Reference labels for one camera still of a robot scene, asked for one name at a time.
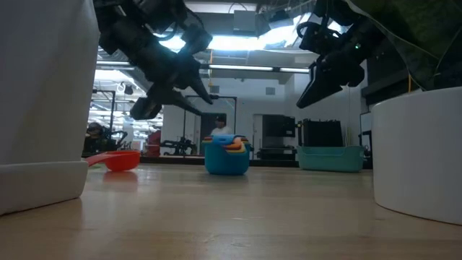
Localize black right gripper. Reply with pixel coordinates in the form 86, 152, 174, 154
296, 21, 366, 110

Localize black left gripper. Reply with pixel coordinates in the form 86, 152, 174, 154
122, 21, 214, 121

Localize orange measuring cup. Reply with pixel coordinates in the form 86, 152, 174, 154
225, 136, 243, 151

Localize blue nested measuring cups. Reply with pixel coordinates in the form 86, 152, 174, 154
201, 136, 252, 177

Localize red measuring cup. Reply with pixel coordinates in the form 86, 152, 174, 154
85, 149, 141, 173

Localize yellow measuring cup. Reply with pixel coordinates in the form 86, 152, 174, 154
225, 143, 249, 155

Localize teal plastic basket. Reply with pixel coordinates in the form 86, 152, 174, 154
296, 144, 366, 173

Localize person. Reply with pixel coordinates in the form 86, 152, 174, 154
84, 121, 106, 153
209, 114, 233, 137

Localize ceiling light strip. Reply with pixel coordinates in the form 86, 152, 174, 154
208, 64, 311, 74

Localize striped green leafy plant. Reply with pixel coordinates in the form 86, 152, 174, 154
344, 0, 462, 92

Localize white round plant pot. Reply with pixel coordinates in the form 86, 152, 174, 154
370, 85, 462, 226

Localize white hexagonal plant pot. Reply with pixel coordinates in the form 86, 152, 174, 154
0, 0, 101, 217

